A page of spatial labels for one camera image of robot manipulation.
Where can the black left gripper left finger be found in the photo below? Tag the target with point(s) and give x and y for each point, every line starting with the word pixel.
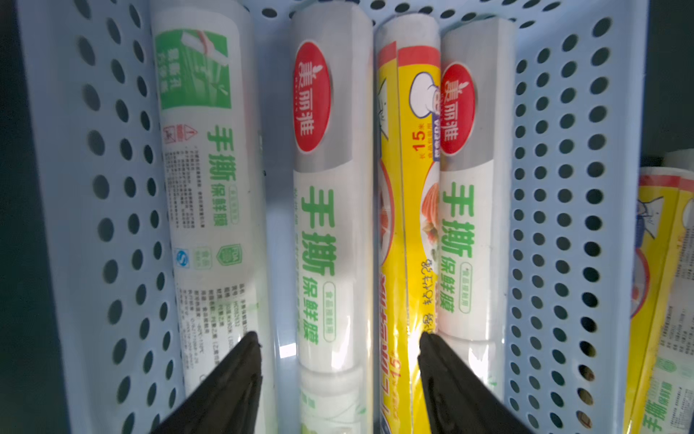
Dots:
pixel 227 401

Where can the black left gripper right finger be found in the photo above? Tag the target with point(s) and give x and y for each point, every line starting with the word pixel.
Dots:
pixel 456 400

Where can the white translucent wrap roll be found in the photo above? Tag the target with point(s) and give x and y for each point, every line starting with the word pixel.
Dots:
pixel 212 144

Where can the light blue perforated plastic basket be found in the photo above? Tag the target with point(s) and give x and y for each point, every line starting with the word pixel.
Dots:
pixel 578 99

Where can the yellow red wrap roll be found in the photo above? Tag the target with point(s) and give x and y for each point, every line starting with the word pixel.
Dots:
pixel 664 202

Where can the thin yellow wrap roll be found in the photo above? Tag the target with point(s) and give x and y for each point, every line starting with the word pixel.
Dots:
pixel 407 90

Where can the white green plastic wrap roll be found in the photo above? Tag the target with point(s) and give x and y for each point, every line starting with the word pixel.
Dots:
pixel 475 194

